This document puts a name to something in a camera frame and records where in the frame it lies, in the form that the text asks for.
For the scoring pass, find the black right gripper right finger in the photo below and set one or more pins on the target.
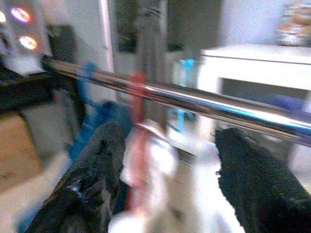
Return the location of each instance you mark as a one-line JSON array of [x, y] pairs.
[[257, 189]]

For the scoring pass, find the chrome clothes rail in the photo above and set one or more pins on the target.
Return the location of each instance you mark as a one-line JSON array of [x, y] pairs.
[[194, 99]]

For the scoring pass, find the blue denim garment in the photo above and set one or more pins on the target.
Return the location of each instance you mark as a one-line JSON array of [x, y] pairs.
[[109, 112]]

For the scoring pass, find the cyan plastic object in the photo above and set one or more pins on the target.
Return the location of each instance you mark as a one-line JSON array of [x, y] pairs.
[[187, 64]]

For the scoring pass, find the red plastic hanger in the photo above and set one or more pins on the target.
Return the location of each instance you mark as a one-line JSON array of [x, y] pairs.
[[138, 109]]

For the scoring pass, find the white device glowing lights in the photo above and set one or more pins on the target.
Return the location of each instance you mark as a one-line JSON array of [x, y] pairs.
[[22, 55]]

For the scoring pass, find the dark cabinet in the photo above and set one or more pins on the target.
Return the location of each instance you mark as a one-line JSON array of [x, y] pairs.
[[24, 92]]

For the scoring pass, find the patterned round container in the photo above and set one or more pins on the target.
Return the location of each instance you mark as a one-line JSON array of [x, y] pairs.
[[294, 26]]

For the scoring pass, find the white low cabinet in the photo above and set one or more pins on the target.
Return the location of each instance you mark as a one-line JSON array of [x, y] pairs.
[[255, 68]]

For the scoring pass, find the white shirt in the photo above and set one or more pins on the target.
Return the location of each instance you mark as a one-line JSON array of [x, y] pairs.
[[155, 157]]

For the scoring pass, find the grey curtain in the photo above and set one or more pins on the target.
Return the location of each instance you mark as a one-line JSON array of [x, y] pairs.
[[150, 36]]

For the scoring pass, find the glass sliding door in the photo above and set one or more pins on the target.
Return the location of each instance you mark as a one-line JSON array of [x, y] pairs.
[[125, 26]]

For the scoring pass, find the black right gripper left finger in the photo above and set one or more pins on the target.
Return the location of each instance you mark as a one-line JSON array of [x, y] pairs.
[[97, 170]]

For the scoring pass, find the blue plastic hanger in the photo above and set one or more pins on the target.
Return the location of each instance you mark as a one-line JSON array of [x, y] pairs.
[[85, 72]]

